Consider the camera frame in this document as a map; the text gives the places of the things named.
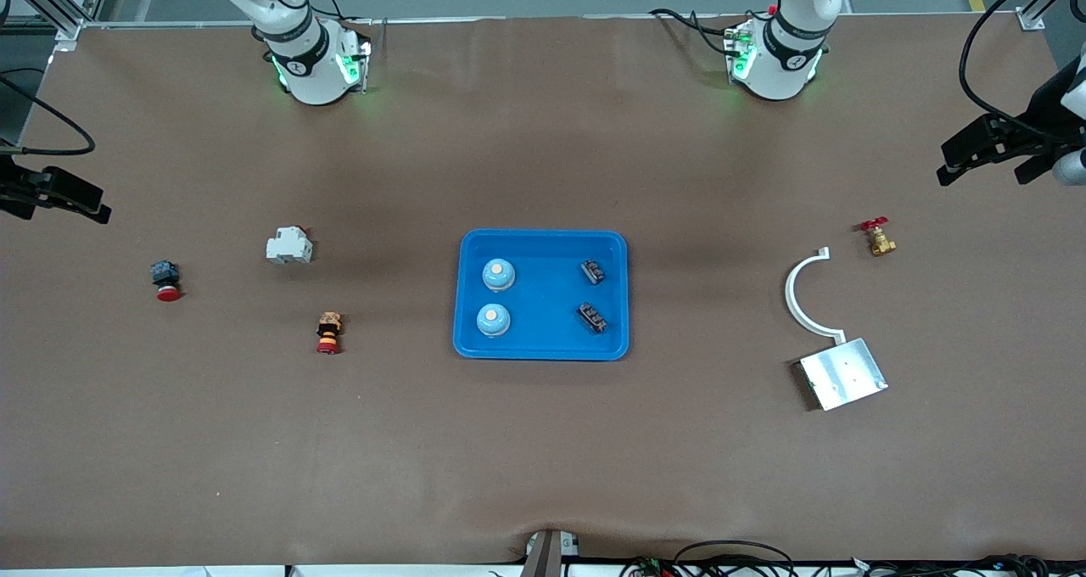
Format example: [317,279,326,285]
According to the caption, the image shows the blue call bell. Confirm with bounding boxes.
[481,257,517,293]
[475,302,512,338]

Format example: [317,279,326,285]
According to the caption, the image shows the white curved plastic bracket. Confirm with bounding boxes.
[784,248,847,345]

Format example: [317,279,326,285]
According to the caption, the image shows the red push button switch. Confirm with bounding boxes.
[150,260,183,303]

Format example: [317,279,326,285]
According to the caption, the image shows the silver metal plate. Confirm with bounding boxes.
[798,338,889,412]

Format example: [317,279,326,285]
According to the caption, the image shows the white circuit breaker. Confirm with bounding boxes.
[266,226,314,265]

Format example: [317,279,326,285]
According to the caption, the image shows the black cable bundle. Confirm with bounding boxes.
[848,553,1053,577]

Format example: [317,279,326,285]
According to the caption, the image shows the brass valve red handle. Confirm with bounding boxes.
[859,216,898,257]

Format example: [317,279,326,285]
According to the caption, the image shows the orange emergency stop button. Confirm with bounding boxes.
[316,311,344,356]

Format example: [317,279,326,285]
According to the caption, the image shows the blue plastic tray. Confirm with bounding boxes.
[452,229,630,361]

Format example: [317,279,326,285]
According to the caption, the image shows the black looped cable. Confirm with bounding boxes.
[675,541,798,577]

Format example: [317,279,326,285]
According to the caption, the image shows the black left base cable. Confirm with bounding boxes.
[649,7,743,56]

